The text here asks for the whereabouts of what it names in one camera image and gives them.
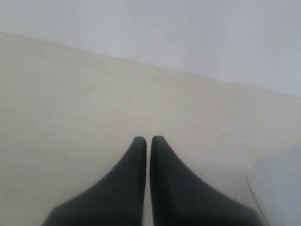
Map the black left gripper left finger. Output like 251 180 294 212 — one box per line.
43 137 147 226

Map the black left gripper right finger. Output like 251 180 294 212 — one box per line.
150 136 263 226

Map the white mannequin head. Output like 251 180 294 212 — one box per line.
247 144 301 226

